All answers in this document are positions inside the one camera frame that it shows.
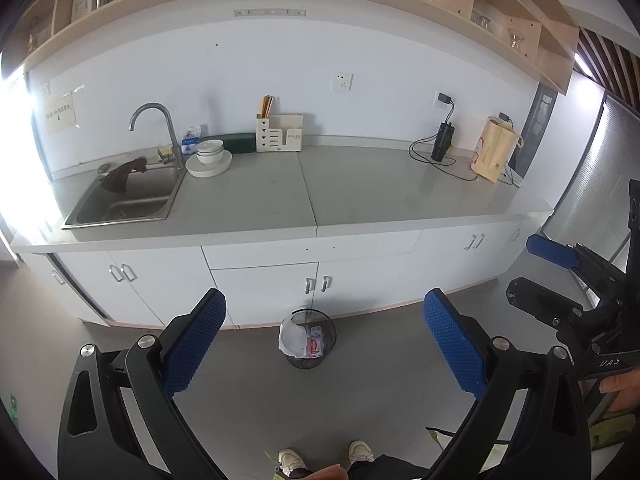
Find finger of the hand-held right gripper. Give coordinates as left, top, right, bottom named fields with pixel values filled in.
left=506, top=276, right=598, bottom=333
left=526, top=233, right=618, bottom=293

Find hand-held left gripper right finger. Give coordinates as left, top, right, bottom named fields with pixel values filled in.
left=423, top=288, right=593, bottom=480

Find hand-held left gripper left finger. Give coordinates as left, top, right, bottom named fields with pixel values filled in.
left=57, top=288, right=231, bottom=480

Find large clear bubble plastic bag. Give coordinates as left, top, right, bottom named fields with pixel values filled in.
left=278, top=317, right=308, bottom=358

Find black wire mesh bin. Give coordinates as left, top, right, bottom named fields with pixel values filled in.
left=278, top=308, right=337, bottom=371

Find person's right hand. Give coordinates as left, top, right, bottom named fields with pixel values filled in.
left=600, top=367, right=640, bottom=413

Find person's left hand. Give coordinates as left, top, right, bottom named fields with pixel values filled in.
left=299, top=465, right=348, bottom=480

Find white base cabinet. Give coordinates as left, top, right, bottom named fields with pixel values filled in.
left=22, top=210, right=551, bottom=328

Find kraft paper bag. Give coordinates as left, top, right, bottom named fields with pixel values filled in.
left=470, top=116, right=521, bottom=184

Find black pants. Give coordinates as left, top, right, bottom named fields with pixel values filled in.
left=287, top=455, right=431, bottom=480

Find white shoe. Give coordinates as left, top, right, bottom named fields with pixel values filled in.
left=277, top=449, right=306, bottom=476
left=347, top=440, right=375, bottom=466

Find steel sink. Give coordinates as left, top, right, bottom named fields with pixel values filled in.
left=62, top=165, right=187, bottom=231

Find white plate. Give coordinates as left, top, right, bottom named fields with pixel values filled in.
left=185, top=150, right=233, bottom=178

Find brown cloth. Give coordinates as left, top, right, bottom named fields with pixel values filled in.
left=100, top=157, right=149, bottom=196

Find blue white pouch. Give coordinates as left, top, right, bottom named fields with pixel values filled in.
left=181, top=125, right=207, bottom=157

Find dark green rectangular container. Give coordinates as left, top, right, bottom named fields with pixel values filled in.
left=220, top=132, right=257, bottom=153

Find metal faucet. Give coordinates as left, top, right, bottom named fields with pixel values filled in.
left=129, top=103, right=186, bottom=170

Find cream cutlery holder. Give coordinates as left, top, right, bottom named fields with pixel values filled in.
left=256, top=114, right=304, bottom=153

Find bright window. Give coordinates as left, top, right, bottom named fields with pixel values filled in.
left=0, top=75, right=36, bottom=241

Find white jug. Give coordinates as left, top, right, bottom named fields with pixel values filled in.
left=71, top=0, right=100, bottom=22

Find black charger with cable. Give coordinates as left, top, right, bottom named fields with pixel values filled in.
left=409, top=100, right=478, bottom=182

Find paper wall notice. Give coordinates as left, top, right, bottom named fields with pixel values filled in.
left=42, top=91, right=80, bottom=133

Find metal wall rail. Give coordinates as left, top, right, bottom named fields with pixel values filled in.
left=233, top=8, right=307, bottom=17

